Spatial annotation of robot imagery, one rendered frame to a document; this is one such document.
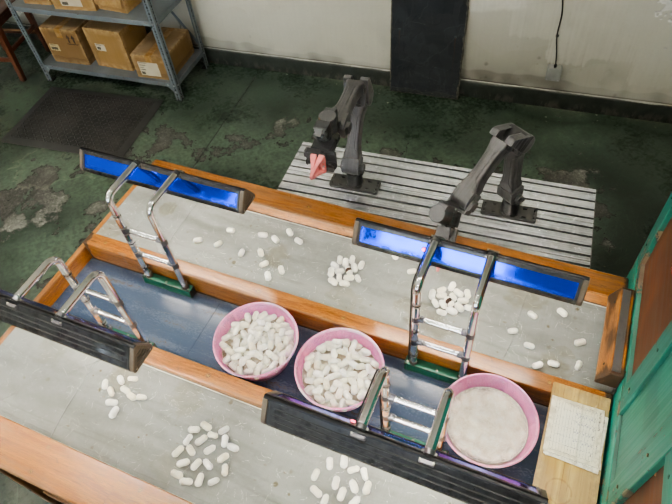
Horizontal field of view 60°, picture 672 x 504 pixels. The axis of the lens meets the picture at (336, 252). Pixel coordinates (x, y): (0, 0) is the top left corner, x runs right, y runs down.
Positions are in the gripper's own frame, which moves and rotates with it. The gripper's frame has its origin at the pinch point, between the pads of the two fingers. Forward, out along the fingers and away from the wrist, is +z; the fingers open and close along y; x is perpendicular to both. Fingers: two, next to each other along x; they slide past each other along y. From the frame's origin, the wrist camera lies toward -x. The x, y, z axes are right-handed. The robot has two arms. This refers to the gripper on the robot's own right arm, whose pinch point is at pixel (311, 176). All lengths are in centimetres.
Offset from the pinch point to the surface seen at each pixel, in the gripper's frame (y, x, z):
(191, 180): -34.0, -3.3, 13.4
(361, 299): 20.0, 32.9, 18.7
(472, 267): 53, 0, 22
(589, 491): 92, 29, 61
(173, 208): -61, 33, -2
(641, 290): 100, 20, 3
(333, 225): 1.7, 31.2, -7.7
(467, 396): 59, 34, 42
